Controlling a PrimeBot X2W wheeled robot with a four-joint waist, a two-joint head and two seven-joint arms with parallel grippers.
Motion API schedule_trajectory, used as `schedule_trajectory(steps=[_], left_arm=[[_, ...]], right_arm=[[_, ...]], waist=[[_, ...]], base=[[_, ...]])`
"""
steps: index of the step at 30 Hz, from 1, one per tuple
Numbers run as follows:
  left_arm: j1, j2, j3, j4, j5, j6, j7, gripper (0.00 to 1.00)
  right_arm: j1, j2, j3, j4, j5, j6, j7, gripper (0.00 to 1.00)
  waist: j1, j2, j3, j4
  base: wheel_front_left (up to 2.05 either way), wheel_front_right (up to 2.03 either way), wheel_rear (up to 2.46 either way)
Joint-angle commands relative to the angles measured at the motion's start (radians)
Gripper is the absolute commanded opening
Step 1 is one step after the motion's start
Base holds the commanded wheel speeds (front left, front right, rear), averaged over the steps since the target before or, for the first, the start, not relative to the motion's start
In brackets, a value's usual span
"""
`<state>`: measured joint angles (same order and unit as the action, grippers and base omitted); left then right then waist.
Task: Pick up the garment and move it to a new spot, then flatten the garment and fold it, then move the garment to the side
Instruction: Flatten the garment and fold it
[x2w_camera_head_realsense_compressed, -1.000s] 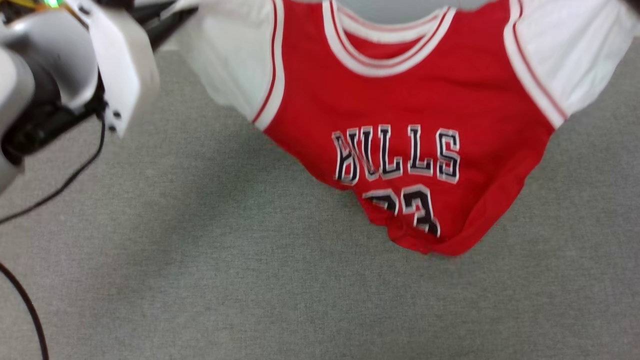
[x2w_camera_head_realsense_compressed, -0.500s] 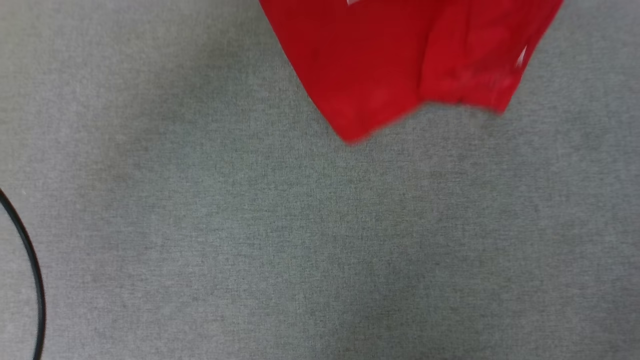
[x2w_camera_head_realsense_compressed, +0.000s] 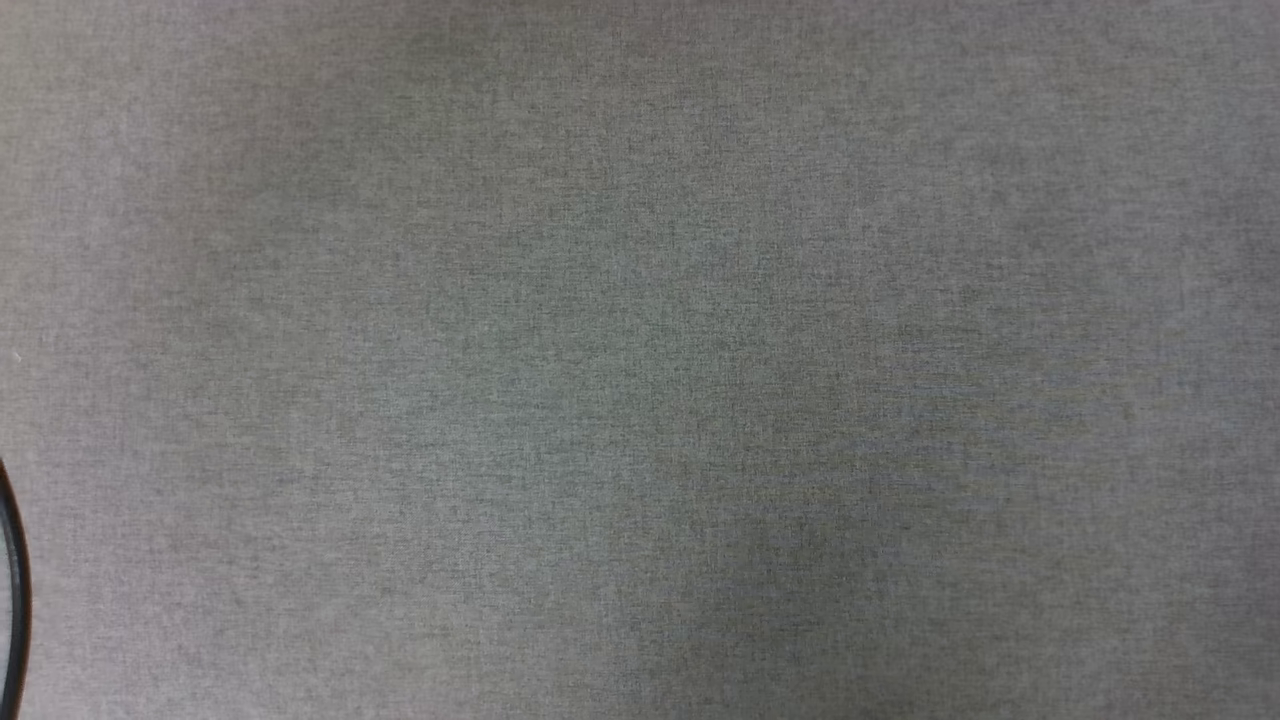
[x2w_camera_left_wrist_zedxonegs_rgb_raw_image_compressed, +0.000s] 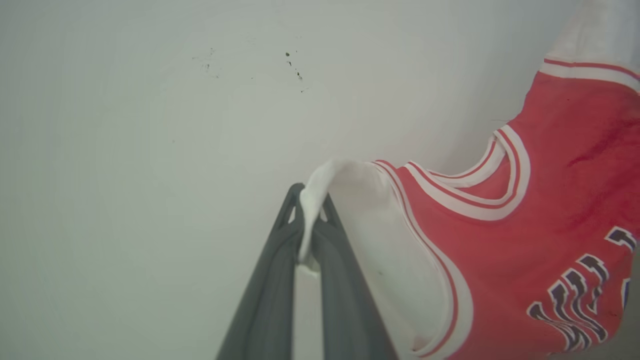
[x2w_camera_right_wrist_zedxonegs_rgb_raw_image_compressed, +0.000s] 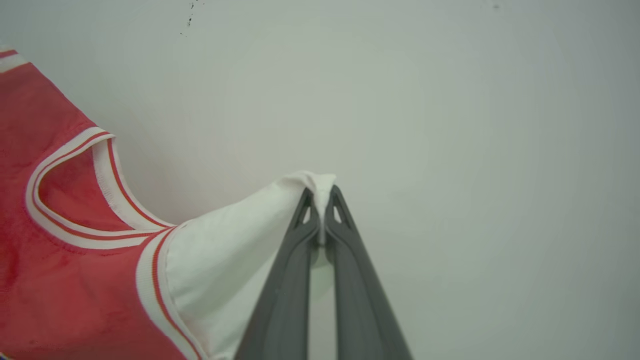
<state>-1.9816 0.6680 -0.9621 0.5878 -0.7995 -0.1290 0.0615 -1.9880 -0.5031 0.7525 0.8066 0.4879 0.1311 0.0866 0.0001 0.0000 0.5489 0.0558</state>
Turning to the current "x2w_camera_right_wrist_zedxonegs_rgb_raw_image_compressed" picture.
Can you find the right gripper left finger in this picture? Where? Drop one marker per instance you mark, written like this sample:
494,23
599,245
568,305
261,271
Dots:
285,300

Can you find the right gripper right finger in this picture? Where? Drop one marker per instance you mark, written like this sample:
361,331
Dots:
360,300

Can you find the red and white jersey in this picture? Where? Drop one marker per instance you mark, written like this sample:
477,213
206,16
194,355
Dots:
75,300

